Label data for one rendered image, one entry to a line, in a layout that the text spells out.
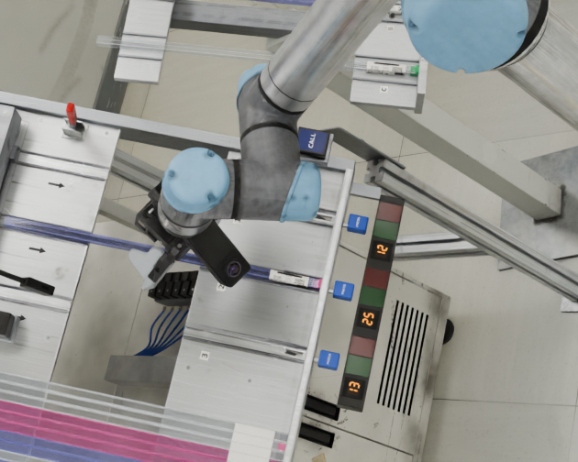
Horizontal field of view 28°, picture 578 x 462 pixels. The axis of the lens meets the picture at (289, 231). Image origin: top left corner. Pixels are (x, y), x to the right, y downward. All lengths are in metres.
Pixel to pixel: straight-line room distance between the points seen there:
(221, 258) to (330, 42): 0.36
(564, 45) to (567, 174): 1.26
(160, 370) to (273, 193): 0.78
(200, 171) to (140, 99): 2.52
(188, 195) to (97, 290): 1.11
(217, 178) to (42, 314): 0.53
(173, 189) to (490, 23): 0.44
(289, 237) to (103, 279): 0.74
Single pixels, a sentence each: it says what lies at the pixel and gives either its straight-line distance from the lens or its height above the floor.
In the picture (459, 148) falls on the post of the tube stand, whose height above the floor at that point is 0.36.
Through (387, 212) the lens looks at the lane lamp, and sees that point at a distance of 1.82.
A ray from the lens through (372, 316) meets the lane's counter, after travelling 1.77.
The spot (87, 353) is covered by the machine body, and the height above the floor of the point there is 0.62.
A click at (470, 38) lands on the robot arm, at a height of 1.13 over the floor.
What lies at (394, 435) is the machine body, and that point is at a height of 0.16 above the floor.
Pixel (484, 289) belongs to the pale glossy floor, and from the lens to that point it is 2.52.
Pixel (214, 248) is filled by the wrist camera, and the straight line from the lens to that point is 1.55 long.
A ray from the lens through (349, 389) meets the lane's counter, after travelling 1.75.
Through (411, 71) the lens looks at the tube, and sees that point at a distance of 1.80.
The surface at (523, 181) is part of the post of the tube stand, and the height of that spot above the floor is 0.15.
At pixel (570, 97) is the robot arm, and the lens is 1.29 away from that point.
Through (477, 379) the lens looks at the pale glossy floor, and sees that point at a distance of 2.46.
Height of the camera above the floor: 1.89
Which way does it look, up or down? 39 degrees down
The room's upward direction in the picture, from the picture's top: 63 degrees counter-clockwise
